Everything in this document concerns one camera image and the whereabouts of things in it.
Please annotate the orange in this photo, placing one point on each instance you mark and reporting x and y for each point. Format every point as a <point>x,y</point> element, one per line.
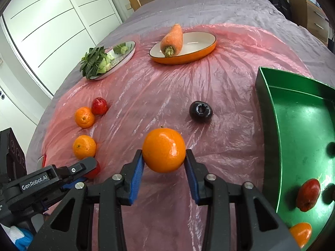
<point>84,147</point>
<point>84,117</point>
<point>301,234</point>
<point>164,150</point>

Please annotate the leafy bok choy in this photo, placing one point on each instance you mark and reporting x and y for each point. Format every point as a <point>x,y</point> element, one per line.
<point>95,61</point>

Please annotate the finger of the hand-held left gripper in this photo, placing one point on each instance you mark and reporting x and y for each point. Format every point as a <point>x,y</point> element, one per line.
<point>76,168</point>
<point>70,185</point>

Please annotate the beige wall socket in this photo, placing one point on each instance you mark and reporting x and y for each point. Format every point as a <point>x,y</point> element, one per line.
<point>127,5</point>

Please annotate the black backpack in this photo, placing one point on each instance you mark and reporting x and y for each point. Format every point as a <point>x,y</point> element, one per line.
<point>277,1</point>

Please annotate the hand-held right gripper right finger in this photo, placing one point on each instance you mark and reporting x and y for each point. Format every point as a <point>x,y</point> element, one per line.
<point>191,180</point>

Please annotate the person's left hand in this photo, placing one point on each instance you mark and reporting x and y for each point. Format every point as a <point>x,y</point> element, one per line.
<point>19,236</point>

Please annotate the orange oval dish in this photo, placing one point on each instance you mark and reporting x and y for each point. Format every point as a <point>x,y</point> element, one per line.
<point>199,41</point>

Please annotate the phone in red case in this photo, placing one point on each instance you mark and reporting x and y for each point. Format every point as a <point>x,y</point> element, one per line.
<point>43,160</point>

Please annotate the grey plate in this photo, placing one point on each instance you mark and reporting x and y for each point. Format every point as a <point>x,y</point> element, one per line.
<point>123,56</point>

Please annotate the green tray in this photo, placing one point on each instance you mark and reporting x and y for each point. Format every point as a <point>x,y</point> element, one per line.
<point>301,136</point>

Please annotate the small bok choy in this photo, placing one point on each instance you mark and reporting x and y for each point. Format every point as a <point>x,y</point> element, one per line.
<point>121,49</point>

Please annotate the white wardrobe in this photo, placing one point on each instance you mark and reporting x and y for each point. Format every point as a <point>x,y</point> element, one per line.
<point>57,18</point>

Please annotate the wooden drawer cabinet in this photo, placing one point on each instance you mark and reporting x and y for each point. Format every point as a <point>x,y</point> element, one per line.
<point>314,18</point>

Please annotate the dark purple plum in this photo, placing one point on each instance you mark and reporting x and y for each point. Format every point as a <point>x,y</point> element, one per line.
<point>201,112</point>

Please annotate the red apple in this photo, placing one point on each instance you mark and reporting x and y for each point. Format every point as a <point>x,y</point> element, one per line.
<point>99,106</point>
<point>308,194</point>
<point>94,172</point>

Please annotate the carrot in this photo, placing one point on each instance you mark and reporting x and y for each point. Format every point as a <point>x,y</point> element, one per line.
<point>172,40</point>

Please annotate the pink plastic sheet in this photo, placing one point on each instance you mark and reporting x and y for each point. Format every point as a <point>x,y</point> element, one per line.
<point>157,96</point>

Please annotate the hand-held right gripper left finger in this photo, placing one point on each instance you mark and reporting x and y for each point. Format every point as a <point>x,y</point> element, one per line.
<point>137,177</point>

